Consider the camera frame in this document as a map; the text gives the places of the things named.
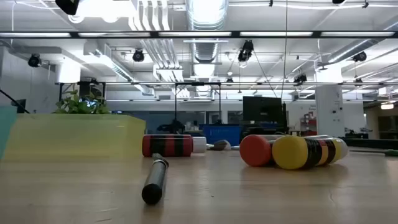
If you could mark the glowing wall lamp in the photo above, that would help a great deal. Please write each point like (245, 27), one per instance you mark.
(387, 106)

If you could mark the yellow translucent plastic bin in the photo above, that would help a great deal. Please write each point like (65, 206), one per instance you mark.
(77, 137)

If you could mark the black paintbrush silver ferrule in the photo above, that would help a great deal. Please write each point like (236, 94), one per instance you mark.
(155, 177)

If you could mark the black aluminium table frame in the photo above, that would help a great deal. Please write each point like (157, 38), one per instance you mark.
(373, 143)

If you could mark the red tool cart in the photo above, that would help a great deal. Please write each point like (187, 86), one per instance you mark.
(311, 127)

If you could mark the yellow paint bottle white cap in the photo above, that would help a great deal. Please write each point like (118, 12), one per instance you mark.
(292, 152)

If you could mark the small dark monitor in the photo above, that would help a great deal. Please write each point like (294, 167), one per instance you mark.
(19, 105)

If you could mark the black metal rig frame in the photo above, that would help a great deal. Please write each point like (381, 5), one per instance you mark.
(197, 83)
(85, 88)

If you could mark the black desk equipment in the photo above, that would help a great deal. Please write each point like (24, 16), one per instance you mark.
(174, 127)

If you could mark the fan paintbrush dark bristles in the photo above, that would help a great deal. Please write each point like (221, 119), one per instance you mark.
(221, 145)

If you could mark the white square column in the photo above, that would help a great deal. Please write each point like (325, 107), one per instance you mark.
(329, 112)

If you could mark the silver round air duct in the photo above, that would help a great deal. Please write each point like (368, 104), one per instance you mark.
(205, 49)

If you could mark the blue plastic basket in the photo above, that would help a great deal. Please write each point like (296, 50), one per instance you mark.
(222, 133)

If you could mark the black computer monitor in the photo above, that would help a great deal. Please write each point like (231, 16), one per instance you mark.
(262, 109)

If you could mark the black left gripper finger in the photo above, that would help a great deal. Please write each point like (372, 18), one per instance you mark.
(68, 6)

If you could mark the red capped bottle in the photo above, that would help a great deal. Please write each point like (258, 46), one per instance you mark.
(255, 151)

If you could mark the green translucent plastic bin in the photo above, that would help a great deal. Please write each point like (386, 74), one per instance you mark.
(6, 130)

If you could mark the green leafy plant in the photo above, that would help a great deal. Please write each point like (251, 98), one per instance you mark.
(81, 107)

